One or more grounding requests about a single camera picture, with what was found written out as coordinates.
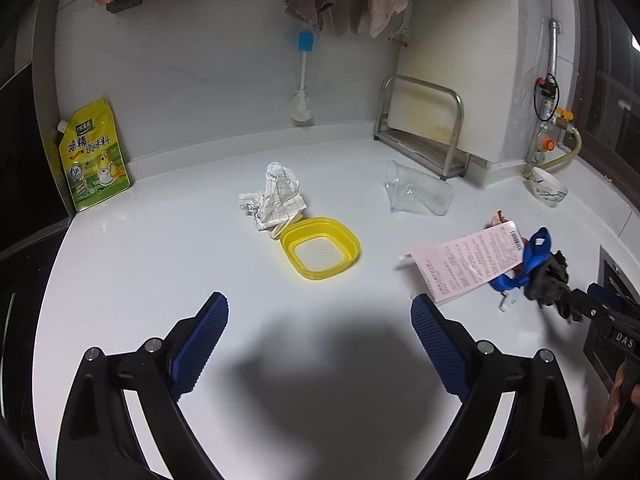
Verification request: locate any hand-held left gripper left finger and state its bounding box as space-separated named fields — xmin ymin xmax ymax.
xmin=56 ymin=291 xmax=230 ymax=480

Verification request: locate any black cloth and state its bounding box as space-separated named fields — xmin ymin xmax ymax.
xmin=522 ymin=249 xmax=576 ymax=320

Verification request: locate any yellow seasoning pouch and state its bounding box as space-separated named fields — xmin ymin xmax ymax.
xmin=54 ymin=98 xmax=132 ymax=213

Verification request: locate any pink printed paper sheet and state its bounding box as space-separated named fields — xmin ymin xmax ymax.
xmin=404 ymin=220 xmax=528 ymax=306

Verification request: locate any pink towel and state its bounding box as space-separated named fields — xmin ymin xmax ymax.
xmin=358 ymin=0 xmax=412 ymax=38

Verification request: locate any person's right hand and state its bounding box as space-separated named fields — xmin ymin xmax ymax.
xmin=602 ymin=360 xmax=640 ymax=437

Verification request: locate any blue white bottle brush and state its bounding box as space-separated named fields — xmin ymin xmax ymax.
xmin=287 ymin=30 xmax=317 ymax=123

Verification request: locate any metal board rack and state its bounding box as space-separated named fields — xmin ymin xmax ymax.
xmin=373 ymin=74 xmax=472 ymax=181

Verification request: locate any crumpled checked paper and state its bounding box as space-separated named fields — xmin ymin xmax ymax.
xmin=238 ymin=162 xmax=308 ymax=238

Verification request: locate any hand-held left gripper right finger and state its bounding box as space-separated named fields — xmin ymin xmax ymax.
xmin=410 ymin=294 xmax=586 ymax=480

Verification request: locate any clear plastic cup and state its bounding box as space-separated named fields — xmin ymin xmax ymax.
xmin=384 ymin=160 xmax=455 ymax=217

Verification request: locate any yellow gas hose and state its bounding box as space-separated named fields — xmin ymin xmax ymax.
xmin=522 ymin=127 xmax=583 ymax=181

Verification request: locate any white cutting board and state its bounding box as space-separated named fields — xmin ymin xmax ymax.
xmin=387 ymin=0 xmax=546 ymax=168

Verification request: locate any dark window frame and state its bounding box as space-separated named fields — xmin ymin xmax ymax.
xmin=570 ymin=0 xmax=640 ymax=171

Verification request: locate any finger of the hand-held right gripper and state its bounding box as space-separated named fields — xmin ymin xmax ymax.
xmin=586 ymin=282 xmax=640 ymax=312
xmin=569 ymin=287 xmax=640 ymax=325

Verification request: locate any gas pipe valve assembly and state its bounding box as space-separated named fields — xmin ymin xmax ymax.
xmin=530 ymin=17 xmax=576 ymax=166

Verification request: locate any stainless steel sink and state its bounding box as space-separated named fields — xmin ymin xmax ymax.
xmin=582 ymin=245 xmax=640 ymax=396

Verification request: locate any yellow square container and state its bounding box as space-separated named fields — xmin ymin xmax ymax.
xmin=279 ymin=216 xmax=362 ymax=281

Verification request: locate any white patterned bowl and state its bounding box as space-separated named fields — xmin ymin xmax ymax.
xmin=530 ymin=166 xmax=569 ymax=208

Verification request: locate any blue ribbon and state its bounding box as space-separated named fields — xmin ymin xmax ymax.
xmin=489 ymin=227 xmax=553 ymax=292

